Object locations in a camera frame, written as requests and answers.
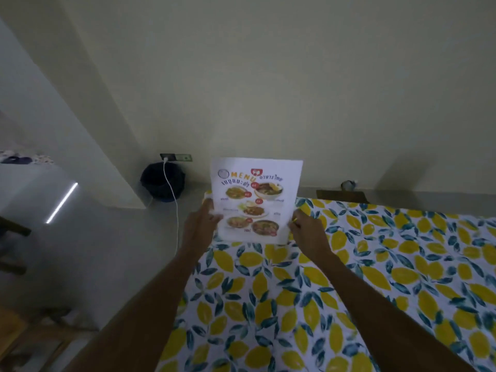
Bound person's right hand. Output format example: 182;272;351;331
289;208;333;264

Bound person's left hand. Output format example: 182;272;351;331
181;198;224;252

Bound white paper food menu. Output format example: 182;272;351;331
204;157;304;245

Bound person's left forearm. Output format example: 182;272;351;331
64;244;210;372

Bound person's right forearm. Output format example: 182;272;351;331
308;250;475;372

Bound dark wooden chair back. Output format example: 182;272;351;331
316;190;370;204

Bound black round waste bin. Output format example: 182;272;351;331
140;162;186;203

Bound lemon print tablecloth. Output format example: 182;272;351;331
155;197;496;372

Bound patterned cloth heap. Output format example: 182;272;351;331
0;150;55;165

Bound white charging cable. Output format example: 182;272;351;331
163;158;180;257

